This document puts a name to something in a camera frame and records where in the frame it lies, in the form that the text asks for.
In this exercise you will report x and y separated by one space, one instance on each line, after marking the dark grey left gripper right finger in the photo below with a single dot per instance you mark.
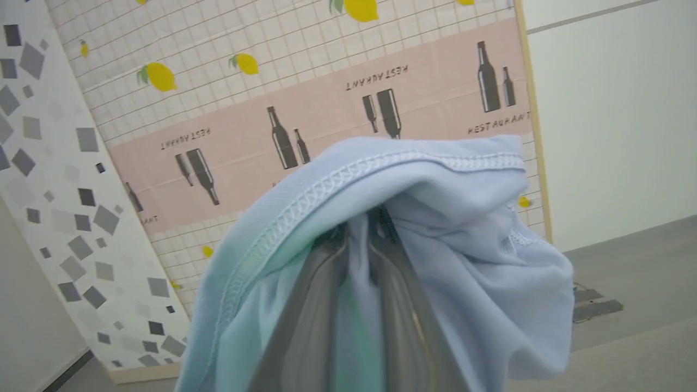
405 305

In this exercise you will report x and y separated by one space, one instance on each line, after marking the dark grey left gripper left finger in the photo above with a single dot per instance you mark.
305 326

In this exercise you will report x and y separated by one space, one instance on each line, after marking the light blue and white garment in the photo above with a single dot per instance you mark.
468 228

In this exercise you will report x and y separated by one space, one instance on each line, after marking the small grey floor plate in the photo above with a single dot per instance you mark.
588 295

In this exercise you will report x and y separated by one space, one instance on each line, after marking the large grey floor plate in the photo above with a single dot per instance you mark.
598 310

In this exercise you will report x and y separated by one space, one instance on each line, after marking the lemon and bottle print panel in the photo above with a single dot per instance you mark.
326 98

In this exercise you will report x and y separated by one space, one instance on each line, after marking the white panel with grey squares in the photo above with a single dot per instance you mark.
60 179

